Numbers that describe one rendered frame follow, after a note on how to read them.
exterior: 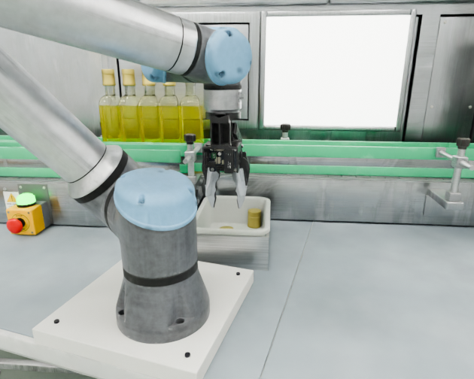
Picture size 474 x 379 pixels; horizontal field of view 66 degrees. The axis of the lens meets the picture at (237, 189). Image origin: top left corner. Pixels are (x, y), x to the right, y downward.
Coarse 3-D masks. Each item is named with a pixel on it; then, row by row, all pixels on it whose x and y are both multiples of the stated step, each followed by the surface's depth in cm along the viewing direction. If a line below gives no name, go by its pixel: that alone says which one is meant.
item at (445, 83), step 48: (144, 0) 107; (192, 0) 106; (240, 0) 105; (288, 0) 104; (336, 0) 103; (384, 0) 102; (432, 0) 101; (48, 48) 117; (432, 48) 106; (96, 96) 121; (432, 96) 111
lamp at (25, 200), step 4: (20, 196) 93; (24, 196) 93; (28, 196) 94; (32, 196) 95; (16, 200) 94; (20, 200) 93; (24, 200) 93; (28, 200) 94; (32, 200) 95; (20, 204) 93; (24, 204) 93; (28, 204) 94; (32, 204) 95
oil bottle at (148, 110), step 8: (144, 96) 101; (152, 96) 101; (144, 104) 101; (152, 104) 101; (144, 112) 101; (152, 112) 101; (144, 120) 102; (152, 120) 102; (144, 128) 103; (152, 128) 103; (144, 136) 104; (152, 136) 103
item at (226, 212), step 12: (204, 204) 92; (216, 204) 97; (228, 204) 97; (252, 204) 96; (264, 204) 95; (204, 216) 90; (216, 216) 98; (228, 216) 98; (240, 216) 98; (264, 216) 90; (204, 228) 77; (216, 228) 95; (240, 228) 95; (264, 228) 78
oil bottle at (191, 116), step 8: (184, 96) 101; (192, 96) 100; (184, 104) 100; (192, 104) 100; (200, 104) 102; (184, 112) 101; (192, 112) 101; (200, 112) 102; (184, 120) 101; (192, 120) 101; (200, 120) 102; (184, 128) 102; (192, 128) 102; (200, 128) 102; (200, 136) 103
